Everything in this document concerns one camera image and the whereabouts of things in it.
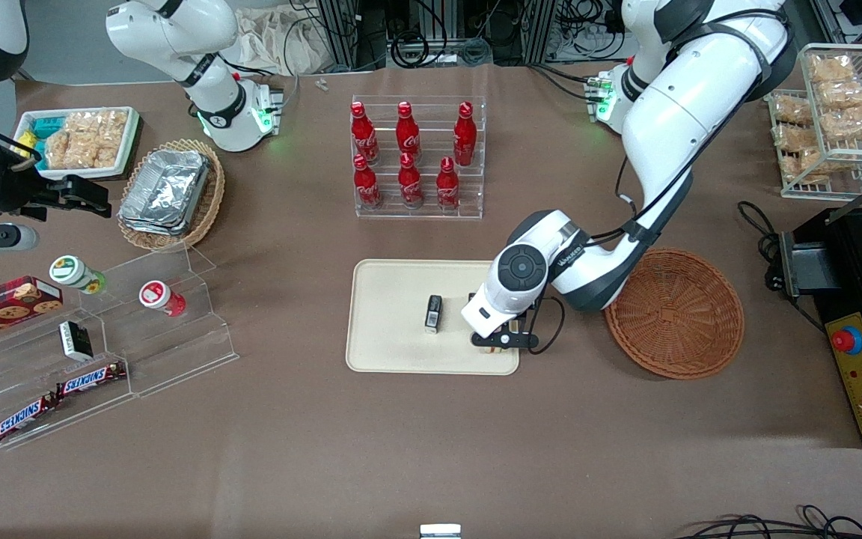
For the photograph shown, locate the red cookie box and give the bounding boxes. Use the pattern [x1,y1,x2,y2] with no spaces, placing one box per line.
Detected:
[0,276,64,347]

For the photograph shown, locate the aluminium foil tray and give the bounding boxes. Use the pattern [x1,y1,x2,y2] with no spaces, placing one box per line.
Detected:
[118,149,212,237]

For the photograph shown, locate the white wire rack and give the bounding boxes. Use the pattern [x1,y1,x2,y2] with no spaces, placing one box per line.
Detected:
[763,43,862,201]

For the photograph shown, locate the bagged fried snack pack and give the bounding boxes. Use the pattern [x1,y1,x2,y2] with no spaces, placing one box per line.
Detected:
[771,95,814,125]
[823,105,862,141]
[816,79,862,110]
[778,149,826,185]
[809,54,856,84]
[773,124,822,154]

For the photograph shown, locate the snickers chocolate bar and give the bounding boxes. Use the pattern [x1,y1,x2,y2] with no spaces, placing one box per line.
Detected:
[0,392,61,445]
[55,362,128,398]

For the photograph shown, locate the beige plastic tray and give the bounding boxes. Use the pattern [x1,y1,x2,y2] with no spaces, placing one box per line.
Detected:
[346,259,520,376]

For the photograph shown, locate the black appliance power cable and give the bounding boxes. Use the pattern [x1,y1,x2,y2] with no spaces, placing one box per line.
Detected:
[737,200,785,293]

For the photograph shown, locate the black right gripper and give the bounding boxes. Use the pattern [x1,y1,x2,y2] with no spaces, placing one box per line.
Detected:
[0,160,112,224]

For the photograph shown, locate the brown round wicker basket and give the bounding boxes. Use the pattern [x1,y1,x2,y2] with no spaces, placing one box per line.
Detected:
[604,248,745,380]

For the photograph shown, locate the red cola bottle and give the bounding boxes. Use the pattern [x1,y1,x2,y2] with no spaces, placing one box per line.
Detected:
[353,154,384,210]
[435,157,462,210]
[398,153,425,208]
[453,102,478,167]
[351,102,380,165]
[396,102,422,162]

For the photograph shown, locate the red emergency stop button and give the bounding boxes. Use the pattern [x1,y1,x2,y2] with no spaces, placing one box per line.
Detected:
[831,327,862,357]

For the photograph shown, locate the aluminium frame post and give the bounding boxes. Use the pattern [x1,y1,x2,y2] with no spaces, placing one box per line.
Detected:
[527,0,560,62]
[316,0,361,73]

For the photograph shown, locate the black appliance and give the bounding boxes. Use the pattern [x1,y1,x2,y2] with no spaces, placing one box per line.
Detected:
[778,165,862,451]

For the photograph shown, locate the clear acrylic stepped shelf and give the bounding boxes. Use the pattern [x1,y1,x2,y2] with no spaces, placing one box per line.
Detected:
[0,243,240,452]

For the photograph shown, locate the white rectangular plastic tray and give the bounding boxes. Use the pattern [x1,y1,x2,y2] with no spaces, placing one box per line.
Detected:
[12,106,141,183]

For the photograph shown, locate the coiled black cable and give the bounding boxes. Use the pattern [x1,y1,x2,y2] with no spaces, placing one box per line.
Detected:
[389,30,432,69]

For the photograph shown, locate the beige cloth bag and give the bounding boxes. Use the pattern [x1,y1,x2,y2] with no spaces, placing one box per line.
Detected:
[233,4,327,76]

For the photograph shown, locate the green lid yogurt cup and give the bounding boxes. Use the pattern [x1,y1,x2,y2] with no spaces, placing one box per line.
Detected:
[49,255,108,295]

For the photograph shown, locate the clear acrylic bottle rack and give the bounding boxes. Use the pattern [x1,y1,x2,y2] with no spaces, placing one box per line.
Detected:
[351,94,489,220]

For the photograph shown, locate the teal snack packet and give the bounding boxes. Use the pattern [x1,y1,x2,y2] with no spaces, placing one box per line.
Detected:
[31,114,67,140]

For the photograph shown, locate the red lid yogurt cup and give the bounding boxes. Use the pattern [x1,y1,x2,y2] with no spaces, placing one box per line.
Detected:
[138,280,187,317]

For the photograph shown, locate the small black box white side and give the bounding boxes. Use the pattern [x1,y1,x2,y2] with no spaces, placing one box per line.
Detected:
[59,320,94,362]

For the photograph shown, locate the rice cracker pack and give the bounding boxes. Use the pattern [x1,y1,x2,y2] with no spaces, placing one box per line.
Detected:
[44,112,97,171]
[84,110,129,168]

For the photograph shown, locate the black floor cables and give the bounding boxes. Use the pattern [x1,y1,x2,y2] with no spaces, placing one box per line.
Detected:
[674,505,862,539]

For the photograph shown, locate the light oval wicker basket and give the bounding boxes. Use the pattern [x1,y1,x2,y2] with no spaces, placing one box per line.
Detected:
[117,138,226,252]

